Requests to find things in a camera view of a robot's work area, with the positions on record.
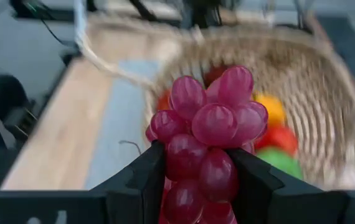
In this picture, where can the grey woven placemat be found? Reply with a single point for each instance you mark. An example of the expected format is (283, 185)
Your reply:
(115, 124)

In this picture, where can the dark red apple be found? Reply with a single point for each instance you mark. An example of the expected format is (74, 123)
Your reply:
(213, 74)

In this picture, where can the purple grape bunch with leaf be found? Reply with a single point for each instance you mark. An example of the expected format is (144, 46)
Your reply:
(215, 124)

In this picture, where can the green plastic fruit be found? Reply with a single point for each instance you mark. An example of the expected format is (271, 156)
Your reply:
(280, 161)

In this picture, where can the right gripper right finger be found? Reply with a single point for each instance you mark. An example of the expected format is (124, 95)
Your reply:
(258, 193)

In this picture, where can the orange fruit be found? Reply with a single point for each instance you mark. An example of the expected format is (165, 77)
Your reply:
(163, 102)

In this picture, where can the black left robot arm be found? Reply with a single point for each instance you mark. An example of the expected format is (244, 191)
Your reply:
(202, 15)

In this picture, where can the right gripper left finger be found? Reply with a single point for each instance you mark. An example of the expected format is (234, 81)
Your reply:
(140, 186)

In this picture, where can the bright red round fruit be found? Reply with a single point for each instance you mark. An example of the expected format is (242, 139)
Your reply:
(280, 138)

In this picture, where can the yellow bell pepper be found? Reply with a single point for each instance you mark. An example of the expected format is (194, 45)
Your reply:
(274, 109)

